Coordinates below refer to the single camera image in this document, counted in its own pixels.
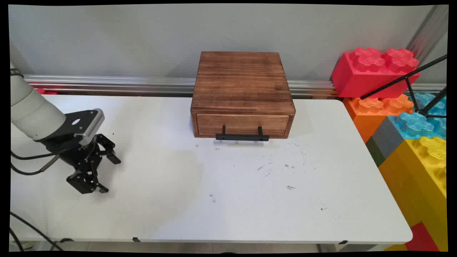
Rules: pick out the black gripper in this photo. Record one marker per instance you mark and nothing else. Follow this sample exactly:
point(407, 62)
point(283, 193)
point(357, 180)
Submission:
point(73, 153)

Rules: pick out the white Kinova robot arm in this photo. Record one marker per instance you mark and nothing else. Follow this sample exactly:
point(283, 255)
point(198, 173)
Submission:
point(32, 110)

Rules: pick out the red plastic object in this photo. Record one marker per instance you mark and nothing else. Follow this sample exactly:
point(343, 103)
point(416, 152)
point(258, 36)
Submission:
point(46, 92)

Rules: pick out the brown wooden drawer cabinet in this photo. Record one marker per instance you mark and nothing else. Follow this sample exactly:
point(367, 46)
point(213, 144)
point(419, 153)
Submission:
point(241, 82)

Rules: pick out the big orange toy brick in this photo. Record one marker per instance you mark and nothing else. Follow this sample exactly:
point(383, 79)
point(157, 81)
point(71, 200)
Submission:
point(367, 114)

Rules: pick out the big green toy brick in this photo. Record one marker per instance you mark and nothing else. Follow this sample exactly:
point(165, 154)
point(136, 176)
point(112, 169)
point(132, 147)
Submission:
point(375, 151)

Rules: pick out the big red toy brick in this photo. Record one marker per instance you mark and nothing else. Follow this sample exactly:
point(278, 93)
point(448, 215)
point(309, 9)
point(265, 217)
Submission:
point(371, 76)

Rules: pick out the big yellow toy brick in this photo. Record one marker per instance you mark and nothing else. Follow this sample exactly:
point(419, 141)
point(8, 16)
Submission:
point(414, 178)

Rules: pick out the black tripod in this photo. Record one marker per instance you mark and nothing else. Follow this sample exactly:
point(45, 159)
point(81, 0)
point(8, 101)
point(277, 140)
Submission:
point(408, 84)

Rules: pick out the big clear blue toy brick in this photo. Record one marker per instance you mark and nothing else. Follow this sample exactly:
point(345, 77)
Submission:
point(417, 123)

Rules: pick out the small red toy brick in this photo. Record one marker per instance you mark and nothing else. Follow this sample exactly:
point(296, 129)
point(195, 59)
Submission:
point(423, 239)

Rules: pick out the wrist camera on black plate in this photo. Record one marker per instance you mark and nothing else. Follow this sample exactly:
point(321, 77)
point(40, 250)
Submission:
point(87, 123)

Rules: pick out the horizontal aluminium rail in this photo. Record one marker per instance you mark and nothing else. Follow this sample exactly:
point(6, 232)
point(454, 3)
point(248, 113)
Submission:
point(107, 84)

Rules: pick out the slanted aluminium post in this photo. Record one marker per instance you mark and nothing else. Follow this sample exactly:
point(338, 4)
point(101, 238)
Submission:
point(426, 34)

